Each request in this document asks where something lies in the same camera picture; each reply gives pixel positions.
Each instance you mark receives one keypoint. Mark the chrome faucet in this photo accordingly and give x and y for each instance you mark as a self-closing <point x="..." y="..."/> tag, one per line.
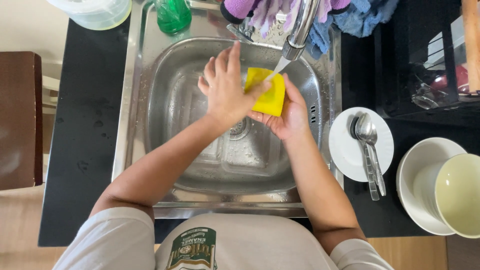
<point x="300" y="30"/>

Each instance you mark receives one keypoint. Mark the yellow sponge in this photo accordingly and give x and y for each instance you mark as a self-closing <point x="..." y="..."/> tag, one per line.
<point x="268" y="92"/>

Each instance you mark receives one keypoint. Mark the blue towel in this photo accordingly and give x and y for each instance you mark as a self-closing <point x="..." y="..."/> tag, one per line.
<point x="348" y="22"/>

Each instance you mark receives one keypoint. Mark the black dish rack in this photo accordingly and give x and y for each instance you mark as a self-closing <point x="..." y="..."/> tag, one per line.
<point x="423" y="67"/>

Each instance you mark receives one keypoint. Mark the wooden rolling pin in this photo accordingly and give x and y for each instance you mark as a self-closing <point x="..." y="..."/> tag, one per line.
<point x="471" y="45"/>

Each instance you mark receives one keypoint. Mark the purple cleaning cloth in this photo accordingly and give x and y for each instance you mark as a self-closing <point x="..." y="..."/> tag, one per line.
<point x="277" y="11"/>

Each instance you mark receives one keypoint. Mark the brown wooden chair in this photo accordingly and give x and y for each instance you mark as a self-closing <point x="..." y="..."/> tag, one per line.
<point x="20" y="120"/>

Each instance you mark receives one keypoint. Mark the person's right hand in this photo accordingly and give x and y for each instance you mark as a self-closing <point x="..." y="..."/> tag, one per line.
<point x="288" y="116"/>

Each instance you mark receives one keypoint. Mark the clear drinking glass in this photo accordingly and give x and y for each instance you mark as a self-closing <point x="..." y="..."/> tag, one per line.
<point x="425" y="95"/>

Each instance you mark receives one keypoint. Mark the white bowl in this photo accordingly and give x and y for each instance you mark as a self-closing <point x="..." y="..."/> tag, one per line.
<point x="412" y="180"/>

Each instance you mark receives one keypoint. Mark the metal spoon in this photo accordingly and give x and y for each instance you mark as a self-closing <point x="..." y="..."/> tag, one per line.
<point x="376" y="165"/>
<point x="354" y="127"/>
<point x="365" y="150"/>

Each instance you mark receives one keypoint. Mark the pale green mug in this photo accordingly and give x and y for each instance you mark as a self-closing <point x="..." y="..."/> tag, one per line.
<point x="457" y="195"/>

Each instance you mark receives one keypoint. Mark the person's left hand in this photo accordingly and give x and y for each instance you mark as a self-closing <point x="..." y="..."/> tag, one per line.
<point x="225" y="93"/>

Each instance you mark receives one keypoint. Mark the clear plastic container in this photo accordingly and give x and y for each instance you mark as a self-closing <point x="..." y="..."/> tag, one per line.
<point x="93" y="13"/>

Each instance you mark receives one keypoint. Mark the green dish soap bottle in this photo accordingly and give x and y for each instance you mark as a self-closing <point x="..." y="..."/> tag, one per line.
<point x="173" y="15"/>

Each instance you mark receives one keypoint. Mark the person's white t-shirt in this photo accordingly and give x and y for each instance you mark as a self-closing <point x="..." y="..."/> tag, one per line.
<point x="225" y="243"/>

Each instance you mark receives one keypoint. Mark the white small plate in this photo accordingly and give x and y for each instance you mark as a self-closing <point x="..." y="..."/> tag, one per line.
<point x="348" y="150"/>

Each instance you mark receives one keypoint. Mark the stainless steel sink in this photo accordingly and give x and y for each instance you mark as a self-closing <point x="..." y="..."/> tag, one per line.
<point x="232" y="123"/>

